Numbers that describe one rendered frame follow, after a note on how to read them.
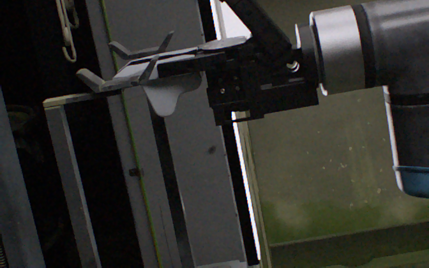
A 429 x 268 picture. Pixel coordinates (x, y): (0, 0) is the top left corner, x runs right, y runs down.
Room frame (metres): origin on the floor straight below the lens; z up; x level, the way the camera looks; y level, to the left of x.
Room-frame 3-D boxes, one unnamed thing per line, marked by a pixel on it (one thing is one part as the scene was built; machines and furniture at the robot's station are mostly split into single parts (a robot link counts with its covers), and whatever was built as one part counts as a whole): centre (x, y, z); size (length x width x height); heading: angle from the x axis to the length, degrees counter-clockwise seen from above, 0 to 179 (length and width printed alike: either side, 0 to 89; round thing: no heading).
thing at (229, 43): (0.88, -0.06, 1.07); 0.12 x 0.08 x 0.09; 86
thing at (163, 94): (0.86, 0.05, 1.07); 0.09 x 0.03 x 0.06; 93
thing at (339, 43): (0.87, -0.14, 1.07); 0.10 x 0.05 x 0.09; 176
